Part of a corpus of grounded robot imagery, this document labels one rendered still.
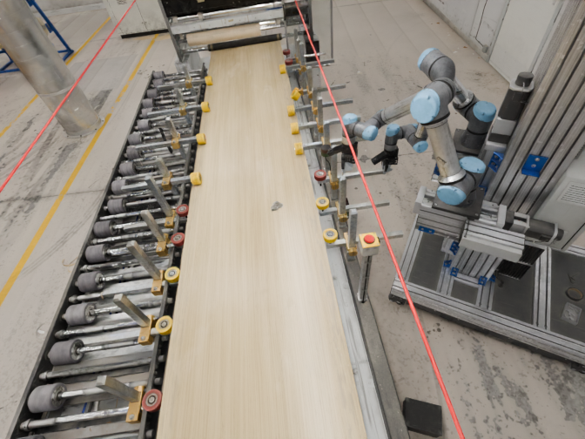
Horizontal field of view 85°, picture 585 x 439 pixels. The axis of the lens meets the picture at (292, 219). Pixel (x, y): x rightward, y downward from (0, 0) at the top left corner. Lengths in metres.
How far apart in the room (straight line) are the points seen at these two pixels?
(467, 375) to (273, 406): 1.45
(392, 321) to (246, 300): 1.26
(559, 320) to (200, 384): 2.16
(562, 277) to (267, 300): 2.06
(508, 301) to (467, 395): 0.66
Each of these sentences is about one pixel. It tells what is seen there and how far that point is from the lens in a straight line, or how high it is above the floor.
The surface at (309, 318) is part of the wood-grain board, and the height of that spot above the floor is 0.90.
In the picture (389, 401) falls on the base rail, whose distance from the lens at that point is 1.65.
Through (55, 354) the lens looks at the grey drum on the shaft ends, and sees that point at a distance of 2.01.
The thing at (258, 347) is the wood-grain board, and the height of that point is 0.90.
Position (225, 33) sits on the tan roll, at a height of 1.07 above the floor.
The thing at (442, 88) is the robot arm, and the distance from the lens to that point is 1.49.
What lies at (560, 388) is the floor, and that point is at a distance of 2.74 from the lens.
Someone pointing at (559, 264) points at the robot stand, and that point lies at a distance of 2.94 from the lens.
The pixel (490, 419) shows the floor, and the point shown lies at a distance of 2.51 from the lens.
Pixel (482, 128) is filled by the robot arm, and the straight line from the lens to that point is 2.14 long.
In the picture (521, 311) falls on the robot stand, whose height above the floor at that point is 0.21.
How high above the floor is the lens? 2.31
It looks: 49 degrees down
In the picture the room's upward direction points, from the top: 9 degrees counter-clockwise
